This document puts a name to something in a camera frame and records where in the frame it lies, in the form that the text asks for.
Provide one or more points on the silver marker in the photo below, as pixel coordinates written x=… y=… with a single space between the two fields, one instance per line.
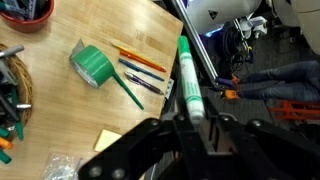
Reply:
x=11 y=51

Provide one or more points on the woven wicker basket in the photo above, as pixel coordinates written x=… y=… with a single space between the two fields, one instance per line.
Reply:
x=26 y=80

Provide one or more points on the black marker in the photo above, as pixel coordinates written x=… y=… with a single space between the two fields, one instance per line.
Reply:
x=8 y=106

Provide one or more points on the person wearing blue jeans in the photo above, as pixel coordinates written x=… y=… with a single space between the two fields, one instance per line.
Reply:
x=283 y=83

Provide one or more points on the green pencil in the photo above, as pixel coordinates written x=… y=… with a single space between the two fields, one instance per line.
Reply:
x=128 y=90

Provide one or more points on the grey marker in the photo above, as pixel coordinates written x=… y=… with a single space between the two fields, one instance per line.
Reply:
x=7 y=71

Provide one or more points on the green capped white marker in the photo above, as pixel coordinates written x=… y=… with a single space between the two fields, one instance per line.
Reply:
x=190 y=83

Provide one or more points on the red metal frame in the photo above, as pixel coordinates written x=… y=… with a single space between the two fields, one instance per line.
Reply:
x=293 y=111

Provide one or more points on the yellow sticky note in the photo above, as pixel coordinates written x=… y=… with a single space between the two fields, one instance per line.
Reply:
x=106 y=140

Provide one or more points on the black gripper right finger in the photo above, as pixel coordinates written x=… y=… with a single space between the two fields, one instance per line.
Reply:
x=233 y=133

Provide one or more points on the blue pen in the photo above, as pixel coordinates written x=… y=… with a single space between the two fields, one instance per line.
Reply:
x=13 y=9

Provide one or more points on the purple pen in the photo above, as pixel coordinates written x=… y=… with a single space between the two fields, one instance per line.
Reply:
x=143 y=82

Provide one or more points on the orange pencil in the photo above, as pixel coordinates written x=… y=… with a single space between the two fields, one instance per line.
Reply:
x=143 y=61

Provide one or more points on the clear plastic parts bag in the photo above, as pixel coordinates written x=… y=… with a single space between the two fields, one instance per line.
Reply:
x=61 y=168

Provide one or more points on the orange marker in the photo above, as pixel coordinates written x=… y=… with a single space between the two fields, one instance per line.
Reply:
x=5 y=143

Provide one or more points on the aluminium frame rail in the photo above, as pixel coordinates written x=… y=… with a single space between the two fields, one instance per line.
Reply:
x=184 y=20

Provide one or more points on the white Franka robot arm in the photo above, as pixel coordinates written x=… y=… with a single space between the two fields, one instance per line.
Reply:
x=226 y=13

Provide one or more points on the metal corner bracket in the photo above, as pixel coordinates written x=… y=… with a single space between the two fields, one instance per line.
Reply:
x=169 y=89

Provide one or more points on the green tape roll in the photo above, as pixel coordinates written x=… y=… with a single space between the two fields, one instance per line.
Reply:
x=95 y=63

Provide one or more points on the silver tipped pen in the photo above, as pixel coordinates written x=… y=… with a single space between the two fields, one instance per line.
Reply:
x=24 y=106

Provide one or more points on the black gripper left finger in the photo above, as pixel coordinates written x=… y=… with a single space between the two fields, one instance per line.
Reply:
x=180 y=133

